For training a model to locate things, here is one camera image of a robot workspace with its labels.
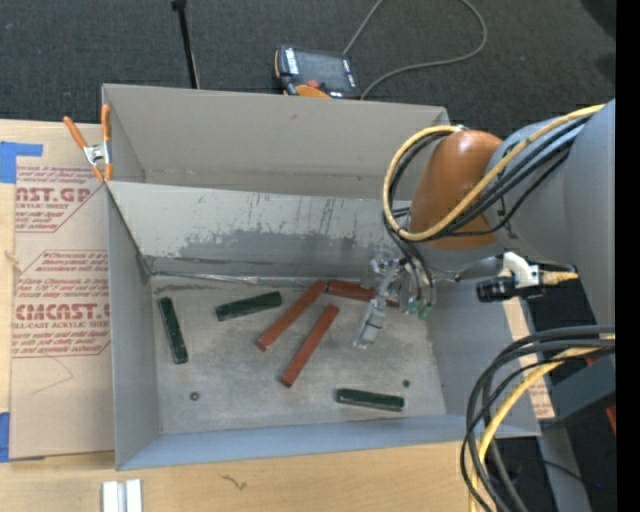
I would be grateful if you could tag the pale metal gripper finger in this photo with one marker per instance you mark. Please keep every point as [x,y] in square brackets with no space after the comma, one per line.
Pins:
[378,316]
[363,332]

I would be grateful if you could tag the red-brown flat block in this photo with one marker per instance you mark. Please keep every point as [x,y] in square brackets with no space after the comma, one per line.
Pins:
[290,316]
[350,289]
[310,345]

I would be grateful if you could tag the dark green flat block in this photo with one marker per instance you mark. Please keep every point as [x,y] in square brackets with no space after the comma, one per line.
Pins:
[248,305]
[370,399]
[173,330]

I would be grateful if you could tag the grey metal bin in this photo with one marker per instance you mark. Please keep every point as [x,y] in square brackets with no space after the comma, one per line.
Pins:
[280,150]

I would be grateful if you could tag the brown cardboard board red print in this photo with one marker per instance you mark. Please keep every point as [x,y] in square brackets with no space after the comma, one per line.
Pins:
[60,390]

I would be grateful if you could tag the black cylinder on white bracket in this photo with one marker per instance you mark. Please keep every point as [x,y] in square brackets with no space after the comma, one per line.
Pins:
[497,289]

